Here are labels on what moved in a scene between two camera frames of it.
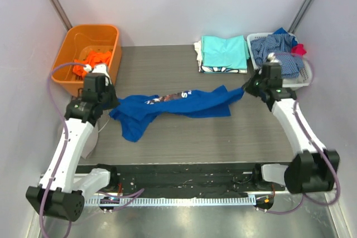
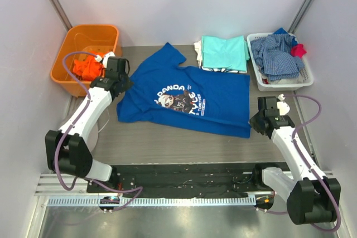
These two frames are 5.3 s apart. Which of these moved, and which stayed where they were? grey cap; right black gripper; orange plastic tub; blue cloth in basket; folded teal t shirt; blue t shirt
Moved: blue t shirt; right black gripper
Stayed: blue cloth in basket; folded teal t shirt; orange plastic tub; grey cap
